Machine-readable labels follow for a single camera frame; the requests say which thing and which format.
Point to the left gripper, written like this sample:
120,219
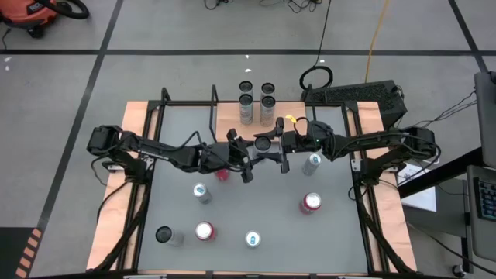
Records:
222,157

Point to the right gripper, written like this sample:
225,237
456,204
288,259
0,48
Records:
296,141

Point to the black-top white Celsius can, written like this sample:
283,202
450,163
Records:
246,106
164,234
267,88
246,87
262,143
268,108

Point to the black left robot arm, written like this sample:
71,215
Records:
162,149

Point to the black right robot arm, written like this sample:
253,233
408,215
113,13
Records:
379,141

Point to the yellow tag on gripper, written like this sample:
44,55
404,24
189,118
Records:
290,118

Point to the red Fanta strawberry can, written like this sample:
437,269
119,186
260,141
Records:
222,175
204,231
312,201

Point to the silver blue Red Bull can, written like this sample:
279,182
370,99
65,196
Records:
252,239
314,159
199,190

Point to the grey connector box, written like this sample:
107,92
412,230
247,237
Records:
114,167

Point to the white paper sheet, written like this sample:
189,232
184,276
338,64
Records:
420,199

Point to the grey monitor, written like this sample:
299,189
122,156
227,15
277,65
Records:
486,116

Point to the grey laptop keyboard deck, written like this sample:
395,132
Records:
486,199

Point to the black caster wheel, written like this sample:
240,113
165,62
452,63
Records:
457,269

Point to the black floor mat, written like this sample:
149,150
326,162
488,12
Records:
9,252

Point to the orange shop vacuum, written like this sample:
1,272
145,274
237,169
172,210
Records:
23,13

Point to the wooden shelf with black frame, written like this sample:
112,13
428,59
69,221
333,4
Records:
228,116

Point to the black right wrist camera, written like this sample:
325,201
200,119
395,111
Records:
315,137

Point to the black metal table frame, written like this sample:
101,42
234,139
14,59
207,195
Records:
350,108

